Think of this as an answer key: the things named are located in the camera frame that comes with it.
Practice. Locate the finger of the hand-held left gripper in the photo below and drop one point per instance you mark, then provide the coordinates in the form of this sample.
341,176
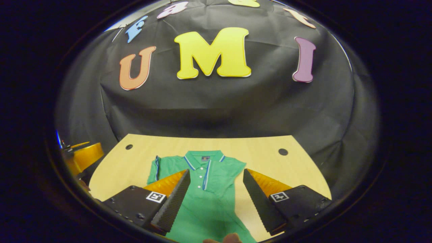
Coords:
86,157

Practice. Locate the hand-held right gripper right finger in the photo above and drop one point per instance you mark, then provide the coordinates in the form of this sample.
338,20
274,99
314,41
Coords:
258,202

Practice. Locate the green T-shirt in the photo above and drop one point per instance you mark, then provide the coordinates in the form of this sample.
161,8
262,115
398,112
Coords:
206,206

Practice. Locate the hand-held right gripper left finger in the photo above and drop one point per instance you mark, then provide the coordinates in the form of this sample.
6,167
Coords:
173,202

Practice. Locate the black backdrop cloth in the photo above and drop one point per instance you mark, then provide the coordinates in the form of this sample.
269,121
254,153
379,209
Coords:
219,101

